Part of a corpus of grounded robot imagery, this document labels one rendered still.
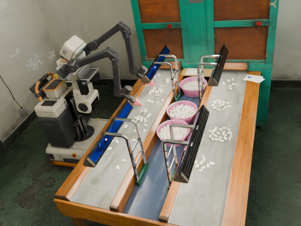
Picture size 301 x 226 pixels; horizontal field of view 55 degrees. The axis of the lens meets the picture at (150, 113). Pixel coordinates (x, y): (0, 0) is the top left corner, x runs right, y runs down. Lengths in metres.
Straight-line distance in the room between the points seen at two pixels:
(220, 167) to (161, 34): 1.61
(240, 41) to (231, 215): 1.74
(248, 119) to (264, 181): 0.79
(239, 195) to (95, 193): 0.92
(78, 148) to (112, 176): 1.15
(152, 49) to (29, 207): 2.04
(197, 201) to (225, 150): 0.48
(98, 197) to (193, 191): 0.62
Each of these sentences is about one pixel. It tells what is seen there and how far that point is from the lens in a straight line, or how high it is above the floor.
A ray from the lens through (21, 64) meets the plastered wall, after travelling 4.33.
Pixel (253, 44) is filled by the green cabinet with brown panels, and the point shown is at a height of 1.04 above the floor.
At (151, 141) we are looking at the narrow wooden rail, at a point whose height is 0.75.
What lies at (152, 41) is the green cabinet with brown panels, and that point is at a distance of 3.17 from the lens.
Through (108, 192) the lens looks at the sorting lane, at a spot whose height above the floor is 0.74.
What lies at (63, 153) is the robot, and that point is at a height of 0.25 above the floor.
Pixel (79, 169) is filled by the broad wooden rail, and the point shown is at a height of 0.76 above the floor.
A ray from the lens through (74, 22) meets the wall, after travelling 4.53.
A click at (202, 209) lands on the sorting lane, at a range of 1.84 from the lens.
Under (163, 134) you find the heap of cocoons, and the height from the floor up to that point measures 0.74.
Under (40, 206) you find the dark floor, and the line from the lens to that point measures 3.21.
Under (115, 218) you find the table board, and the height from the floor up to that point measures 0.69.
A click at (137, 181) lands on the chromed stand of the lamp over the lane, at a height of 0.72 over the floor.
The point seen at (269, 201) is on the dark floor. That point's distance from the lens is 2.85.
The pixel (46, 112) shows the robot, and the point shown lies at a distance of 3.00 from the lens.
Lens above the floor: 2.23
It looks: 35 degrees down
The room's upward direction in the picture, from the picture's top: 11 degrees counter-clockwise
